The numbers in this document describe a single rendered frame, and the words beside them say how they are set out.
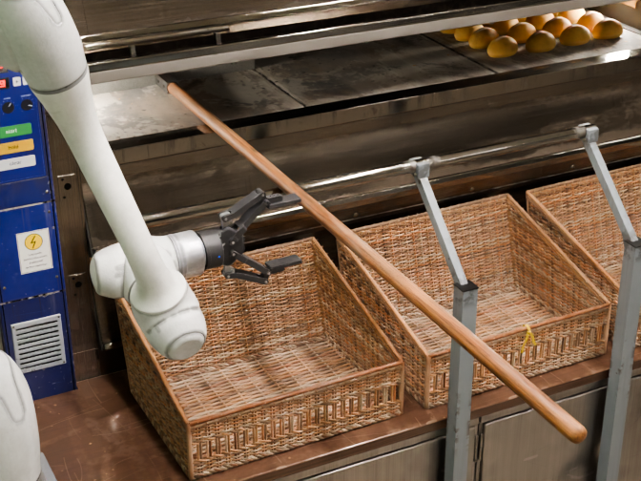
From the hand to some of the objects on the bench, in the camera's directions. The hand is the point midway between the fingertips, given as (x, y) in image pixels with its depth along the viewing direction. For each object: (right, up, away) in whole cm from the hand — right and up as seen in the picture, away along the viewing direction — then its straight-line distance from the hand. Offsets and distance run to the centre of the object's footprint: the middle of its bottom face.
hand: (293, 229), depth 239 cm
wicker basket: (-10, -40, +56) cm, 70 cm away
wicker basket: (+44, -28, +80) cm, 96 cm away
